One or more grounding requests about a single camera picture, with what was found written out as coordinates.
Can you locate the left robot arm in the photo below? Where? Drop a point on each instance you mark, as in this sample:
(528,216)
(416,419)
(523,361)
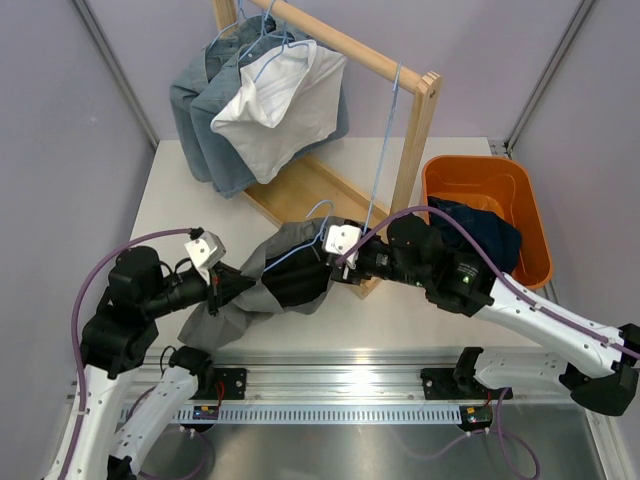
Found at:
(112,347)

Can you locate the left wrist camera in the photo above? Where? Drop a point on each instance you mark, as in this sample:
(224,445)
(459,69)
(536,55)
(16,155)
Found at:
(205,250)

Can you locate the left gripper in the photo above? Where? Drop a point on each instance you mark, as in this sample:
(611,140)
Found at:
(224,283)

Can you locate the grey pleated skirt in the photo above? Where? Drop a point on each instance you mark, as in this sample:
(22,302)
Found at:
(299,284)

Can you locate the aluminium rail base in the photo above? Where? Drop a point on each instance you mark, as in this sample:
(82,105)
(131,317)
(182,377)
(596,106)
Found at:
(380,389)

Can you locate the wooden clothes rack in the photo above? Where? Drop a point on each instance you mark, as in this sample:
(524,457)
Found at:
(338,171)

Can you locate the blue wire hanger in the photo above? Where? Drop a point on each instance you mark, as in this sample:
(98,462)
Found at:
(383,151)

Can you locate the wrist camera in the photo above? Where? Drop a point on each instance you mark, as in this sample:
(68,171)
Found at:
(339,239)
(205,250)

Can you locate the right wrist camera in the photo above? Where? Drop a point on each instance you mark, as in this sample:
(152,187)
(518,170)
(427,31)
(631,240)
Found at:
(339,239)

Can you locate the light blue denim garment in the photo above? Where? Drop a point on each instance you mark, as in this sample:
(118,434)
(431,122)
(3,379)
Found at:
(196,96)

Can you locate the orange plastic basket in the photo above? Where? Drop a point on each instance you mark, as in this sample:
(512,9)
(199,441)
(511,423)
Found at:
(503,187)

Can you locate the white shirt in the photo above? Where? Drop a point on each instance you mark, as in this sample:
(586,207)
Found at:
(297,103)

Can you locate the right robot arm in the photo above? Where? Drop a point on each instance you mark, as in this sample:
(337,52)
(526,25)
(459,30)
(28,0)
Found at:
(593,363)

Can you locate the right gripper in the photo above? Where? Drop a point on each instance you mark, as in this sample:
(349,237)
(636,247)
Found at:
(347,274)

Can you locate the dark blue denim skirt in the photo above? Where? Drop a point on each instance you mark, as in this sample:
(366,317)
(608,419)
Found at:
(498,239)

